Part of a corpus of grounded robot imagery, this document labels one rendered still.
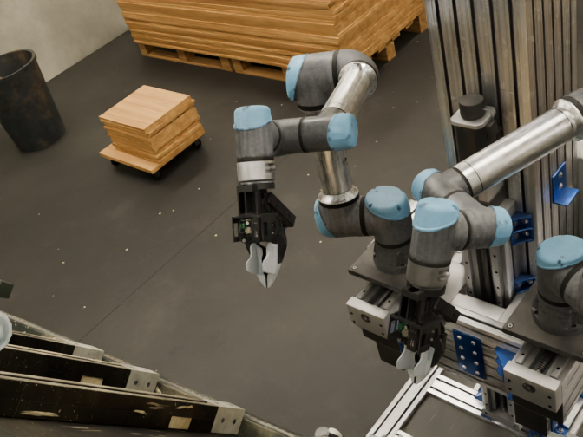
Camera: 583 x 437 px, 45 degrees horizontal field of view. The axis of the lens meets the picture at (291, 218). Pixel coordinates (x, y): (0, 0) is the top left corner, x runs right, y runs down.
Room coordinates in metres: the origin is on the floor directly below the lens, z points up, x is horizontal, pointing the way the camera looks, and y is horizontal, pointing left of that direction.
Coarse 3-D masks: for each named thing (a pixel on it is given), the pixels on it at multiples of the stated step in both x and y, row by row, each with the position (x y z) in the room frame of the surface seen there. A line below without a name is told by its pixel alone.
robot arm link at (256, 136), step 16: (240, 112) 1.25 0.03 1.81; (256, 112) 1.24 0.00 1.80; (240, 128) 1.23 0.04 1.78; (256, 128) 1.22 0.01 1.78; (272, 128) 1.25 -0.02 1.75; (240, 144) 1.22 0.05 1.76; (256, 144) 1.21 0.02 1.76; (272, 144) 1.23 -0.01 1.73; (240, 160) 1.20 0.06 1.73; (256, 160) 1.25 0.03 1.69
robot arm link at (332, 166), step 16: (288, 64) 1.68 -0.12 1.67; (304, 64) 1.65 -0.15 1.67; (320, 64) 1.63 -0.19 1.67; (336, 64) 1.61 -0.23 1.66; (288, 80) 1.65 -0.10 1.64; (304, 80) 1.63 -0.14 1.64; (320, 80) 1.61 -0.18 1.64; (336, 80) 1.59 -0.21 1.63; (288, 96) 1.65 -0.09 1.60; (304, 96) 1.63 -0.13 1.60; (320, 96) 1.61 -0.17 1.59; (304, 112) 1.63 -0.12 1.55; (320, 160) 1.61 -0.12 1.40; (336, 160) 1.59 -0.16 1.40; (320, 176) 1.61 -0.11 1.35; (336, 176) 1.58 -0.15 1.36; (320, 192) 1.63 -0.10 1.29; (336, 192) 1.58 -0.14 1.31; (352, 192) 1.58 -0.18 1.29; (320, 208) 1.60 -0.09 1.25; (336, 208) 1.56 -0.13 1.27; (352, 208) 1.56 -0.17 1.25; (320, 224) 1.58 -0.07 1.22; (336, 224) 1.55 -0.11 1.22; (352, 224) 1.53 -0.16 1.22
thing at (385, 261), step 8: (376, 240) 1.53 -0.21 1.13; (408, 240) 1.49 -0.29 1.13; (376, 248) 1.54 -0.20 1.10; (384, 248) 1.50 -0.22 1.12; (392, 248) 1.49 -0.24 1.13; (400, 248) 1.49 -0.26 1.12; (408, 248) 1.49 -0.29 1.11; (376, 256) 1.53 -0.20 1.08; (384, 256) 1.50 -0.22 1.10; (392, 256) 1.49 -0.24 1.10; (400, 256) 1.49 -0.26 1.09; (408, 256) 1.48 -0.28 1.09; (376, 264) 1.53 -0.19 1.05; (384, 264) 1.50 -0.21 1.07; (392, 264) 1.48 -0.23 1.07; (400, 264) 1.48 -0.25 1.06; (384, 272) 1.50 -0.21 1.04; (392, 272) 1.48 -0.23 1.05; (400, 272) 1.47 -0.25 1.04
